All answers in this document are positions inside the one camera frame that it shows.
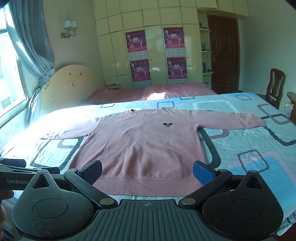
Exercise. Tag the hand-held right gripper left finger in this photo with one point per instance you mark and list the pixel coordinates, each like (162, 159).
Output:
(92, 172)

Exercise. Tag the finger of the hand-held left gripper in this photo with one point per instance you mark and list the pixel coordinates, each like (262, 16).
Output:
(12, 163)
(46, 170)

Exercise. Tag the cream round headboard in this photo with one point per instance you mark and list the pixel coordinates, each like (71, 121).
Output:
(69, 90)

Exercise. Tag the stack of books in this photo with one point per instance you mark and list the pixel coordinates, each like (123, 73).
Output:
(113, 86)

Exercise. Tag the brown wooden furniture edge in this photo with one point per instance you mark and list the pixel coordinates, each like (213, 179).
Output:
(292, 98)

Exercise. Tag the pink sweatshirt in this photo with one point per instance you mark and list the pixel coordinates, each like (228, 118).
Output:
(148, 150)

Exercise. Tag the dark brown door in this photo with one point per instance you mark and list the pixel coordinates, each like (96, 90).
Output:
(224, 55)

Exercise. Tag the blue patterned bedsheet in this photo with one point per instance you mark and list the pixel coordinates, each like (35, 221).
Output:
(249, 150)

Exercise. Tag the cream corner shelf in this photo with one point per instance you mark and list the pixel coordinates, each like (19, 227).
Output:
(205, 53)

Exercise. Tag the person's left hand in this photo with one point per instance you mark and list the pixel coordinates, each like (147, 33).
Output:
(5, 195)

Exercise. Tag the grey-blue curtain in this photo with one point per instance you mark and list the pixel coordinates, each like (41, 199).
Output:
(30, 39)

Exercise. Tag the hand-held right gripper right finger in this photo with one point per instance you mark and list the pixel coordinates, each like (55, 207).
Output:
(204, 172)

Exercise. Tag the pink checked bed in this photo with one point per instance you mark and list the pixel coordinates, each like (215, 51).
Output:
(161, 91)

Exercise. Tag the cream wardrobe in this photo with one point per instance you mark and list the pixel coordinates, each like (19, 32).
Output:
(155, 46)

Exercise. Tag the purple wall poster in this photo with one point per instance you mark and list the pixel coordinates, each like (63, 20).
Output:
(139, 70)
(177, 68)
(136, 41)
(174, 38)

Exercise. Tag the cream overhead cabinet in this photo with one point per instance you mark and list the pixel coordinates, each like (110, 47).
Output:
(231, 7)

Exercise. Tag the dark wooden chair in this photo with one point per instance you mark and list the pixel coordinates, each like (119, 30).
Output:
(275, 85)

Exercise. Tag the wall lamp with white shades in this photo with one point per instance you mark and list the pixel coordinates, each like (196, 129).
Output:
(70, 27)

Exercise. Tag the window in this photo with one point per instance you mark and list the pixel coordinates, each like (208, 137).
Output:
(9, 76)

